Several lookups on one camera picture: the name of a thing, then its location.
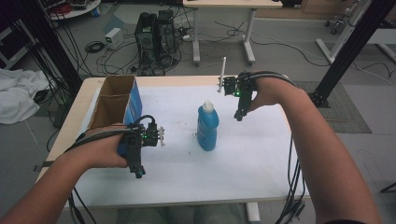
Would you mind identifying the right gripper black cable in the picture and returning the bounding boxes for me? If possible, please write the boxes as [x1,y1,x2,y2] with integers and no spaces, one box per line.
[237,70,307,224]

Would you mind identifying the white cloth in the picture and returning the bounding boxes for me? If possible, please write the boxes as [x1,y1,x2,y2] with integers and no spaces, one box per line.
[0,67,51,126]

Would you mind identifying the coiled black cable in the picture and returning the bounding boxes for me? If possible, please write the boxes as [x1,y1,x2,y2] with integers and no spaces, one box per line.
[84,40,106,54]

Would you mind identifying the blue cardboard box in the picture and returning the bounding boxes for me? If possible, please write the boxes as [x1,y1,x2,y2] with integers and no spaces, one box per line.
[88,74,144,157]

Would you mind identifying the white table mat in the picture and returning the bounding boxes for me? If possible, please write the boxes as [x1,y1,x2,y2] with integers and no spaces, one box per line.
[74,84,311,209]

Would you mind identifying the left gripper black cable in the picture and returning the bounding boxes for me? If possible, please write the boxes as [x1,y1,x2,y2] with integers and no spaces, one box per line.
[64,114,157,224]

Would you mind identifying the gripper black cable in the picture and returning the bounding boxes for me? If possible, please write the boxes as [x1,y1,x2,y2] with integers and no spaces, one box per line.
[237,70,307,224]
[64,114,157,224]

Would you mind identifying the round white table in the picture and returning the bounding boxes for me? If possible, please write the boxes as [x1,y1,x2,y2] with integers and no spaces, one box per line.
[46,0,103,21]

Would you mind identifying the blue detergent bottle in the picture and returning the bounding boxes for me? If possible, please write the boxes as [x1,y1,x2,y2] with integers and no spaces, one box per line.
[196,100,220,152]

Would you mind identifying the white-legged desk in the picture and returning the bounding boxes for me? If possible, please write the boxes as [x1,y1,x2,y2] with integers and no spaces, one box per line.
[182,0,284,67]

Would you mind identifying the white metal stand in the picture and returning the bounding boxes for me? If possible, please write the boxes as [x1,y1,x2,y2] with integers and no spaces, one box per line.
[315,0,396,65]

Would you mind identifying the person's right hand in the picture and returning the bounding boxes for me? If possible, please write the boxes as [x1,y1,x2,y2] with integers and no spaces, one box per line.
[247,72,301,114]

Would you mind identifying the black computer tower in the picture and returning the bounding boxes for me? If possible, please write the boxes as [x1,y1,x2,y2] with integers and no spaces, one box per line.
[157,9,179,63]
[134,11,161,68]

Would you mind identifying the wooden table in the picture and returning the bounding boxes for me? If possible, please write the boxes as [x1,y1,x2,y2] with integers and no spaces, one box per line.
[35,74,312,224]

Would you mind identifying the black metal stand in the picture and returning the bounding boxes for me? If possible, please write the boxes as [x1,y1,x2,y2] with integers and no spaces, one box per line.
[309,0,396,109]
[5,0,84,94]

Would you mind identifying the person's left hand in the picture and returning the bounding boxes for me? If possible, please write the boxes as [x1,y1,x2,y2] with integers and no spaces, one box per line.
[81,123,130,170]

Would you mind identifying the small white box device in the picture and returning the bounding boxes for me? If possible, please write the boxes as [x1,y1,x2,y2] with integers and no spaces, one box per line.
[104,27,125,50]

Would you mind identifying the grey floor mat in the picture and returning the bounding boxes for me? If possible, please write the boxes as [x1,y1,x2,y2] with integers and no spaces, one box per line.
[292,80,374,135]

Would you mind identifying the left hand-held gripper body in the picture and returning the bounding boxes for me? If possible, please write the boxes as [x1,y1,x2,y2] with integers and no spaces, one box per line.
[119,121,166,169]

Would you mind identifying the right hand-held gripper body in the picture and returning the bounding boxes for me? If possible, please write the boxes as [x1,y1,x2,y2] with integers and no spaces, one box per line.
[217,56,258,114]

